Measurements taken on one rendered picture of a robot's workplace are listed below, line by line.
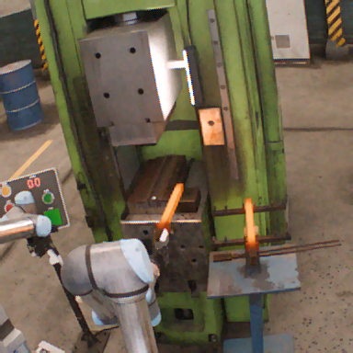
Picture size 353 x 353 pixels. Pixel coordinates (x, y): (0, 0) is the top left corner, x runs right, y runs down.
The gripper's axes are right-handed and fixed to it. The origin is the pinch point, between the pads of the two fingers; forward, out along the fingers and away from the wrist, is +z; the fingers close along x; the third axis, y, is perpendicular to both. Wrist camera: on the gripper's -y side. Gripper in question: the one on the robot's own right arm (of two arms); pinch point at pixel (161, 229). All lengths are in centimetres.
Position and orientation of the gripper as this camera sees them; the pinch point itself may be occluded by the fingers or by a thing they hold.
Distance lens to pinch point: 168.9
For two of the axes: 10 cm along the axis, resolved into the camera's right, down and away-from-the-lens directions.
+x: 9.7, -0.5, -2.6
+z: 2.0, -4.8, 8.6
